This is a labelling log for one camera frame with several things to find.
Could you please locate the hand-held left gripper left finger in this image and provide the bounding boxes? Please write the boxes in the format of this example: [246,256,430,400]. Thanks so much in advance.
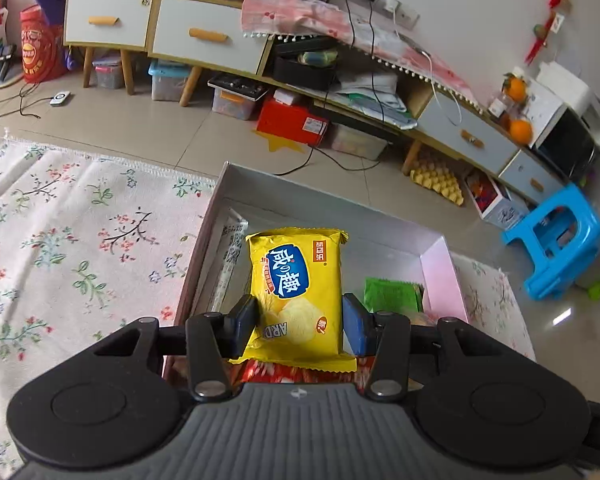
[80,295,259,403]

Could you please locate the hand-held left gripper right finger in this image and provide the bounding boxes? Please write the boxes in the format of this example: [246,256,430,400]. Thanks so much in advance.
[342,292,516,403]

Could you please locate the green snack packet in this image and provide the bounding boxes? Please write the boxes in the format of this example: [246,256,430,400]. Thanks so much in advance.
[363,277,424,313]

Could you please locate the red snack packet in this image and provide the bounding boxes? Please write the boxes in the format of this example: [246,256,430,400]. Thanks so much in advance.
[230,359,366,387]

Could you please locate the yellow biscuit packet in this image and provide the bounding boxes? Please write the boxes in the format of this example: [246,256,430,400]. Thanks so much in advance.
[229,227,358,372]

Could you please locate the long silver snack packet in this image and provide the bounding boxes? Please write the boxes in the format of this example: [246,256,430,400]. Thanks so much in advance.
[207,210,249,313]

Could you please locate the pink cardboard box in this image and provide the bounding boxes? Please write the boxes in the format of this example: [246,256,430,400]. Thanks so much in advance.
[161,160,470,391]

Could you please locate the yellow egg tray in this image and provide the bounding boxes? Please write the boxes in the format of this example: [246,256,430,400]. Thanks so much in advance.
[410,157,466,207]

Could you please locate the white printed carton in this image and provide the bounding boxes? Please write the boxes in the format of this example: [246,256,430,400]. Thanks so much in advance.
[462,167,531,231]

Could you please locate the floral mat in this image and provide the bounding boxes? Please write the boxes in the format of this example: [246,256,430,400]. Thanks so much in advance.
[0,132,537,476]

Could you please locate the yellow star sticker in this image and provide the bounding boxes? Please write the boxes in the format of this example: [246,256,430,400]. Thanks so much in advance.
[252,130,306,153]

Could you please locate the red box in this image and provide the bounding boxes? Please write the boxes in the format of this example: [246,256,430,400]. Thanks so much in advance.
[256,97,331,148]

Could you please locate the long wooden TV cabinet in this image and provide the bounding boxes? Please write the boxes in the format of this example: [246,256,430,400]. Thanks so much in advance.
[260,35,568,206]

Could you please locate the stack of folded papers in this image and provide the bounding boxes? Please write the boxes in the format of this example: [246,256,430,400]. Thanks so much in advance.
[330,70,418,131]

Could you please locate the small white box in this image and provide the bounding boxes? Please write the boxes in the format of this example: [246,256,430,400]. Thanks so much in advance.
[274,89,308,107]

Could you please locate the blue plastic stool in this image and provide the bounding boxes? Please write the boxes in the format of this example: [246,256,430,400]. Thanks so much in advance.
[501,183,600,301]

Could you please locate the orange fruit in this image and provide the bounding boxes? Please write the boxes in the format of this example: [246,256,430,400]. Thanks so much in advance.
[510,119,533,145]
[505,76,528,103]

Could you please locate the clear storage box blue lid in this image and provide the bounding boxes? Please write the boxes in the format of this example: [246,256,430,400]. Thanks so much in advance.
[148,60,191,102]

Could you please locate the black storage tray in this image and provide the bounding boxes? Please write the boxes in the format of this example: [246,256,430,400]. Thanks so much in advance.
[272,35,338,92]

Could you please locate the microwave oven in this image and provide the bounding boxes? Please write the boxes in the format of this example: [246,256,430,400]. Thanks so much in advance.
[530,95,600,181]

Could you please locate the small clear storage box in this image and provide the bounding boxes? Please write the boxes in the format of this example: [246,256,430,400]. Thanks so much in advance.
[92,55,126,90]

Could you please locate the low wooden drawer cabinet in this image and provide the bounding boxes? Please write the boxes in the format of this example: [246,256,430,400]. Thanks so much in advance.
[147,0,273,108]

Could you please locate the pink cloth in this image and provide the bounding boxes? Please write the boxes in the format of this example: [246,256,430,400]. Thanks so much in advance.
[240,0,483,111]

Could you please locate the white foam box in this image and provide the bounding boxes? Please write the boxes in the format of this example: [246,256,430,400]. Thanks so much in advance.
[537,62,593,111]

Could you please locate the tall wooden shelf cabinet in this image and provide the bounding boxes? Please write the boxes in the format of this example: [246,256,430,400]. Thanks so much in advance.
[62,0,158,96]

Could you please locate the red gift bag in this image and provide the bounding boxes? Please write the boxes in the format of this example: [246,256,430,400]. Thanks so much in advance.
[20,5,68,84]

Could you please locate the clear storage box orange handles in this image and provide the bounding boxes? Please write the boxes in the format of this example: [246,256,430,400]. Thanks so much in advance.
[212,87,261,121]

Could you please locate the white charging cable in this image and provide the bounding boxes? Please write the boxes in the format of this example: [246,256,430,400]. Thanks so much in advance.
[395,10,463,126]

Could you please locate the black power cable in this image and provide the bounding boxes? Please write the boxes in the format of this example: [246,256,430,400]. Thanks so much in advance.
[280,0,376,176]

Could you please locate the thin black floor cable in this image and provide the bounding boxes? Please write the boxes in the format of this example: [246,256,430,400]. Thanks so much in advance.
[0,80,51,120]

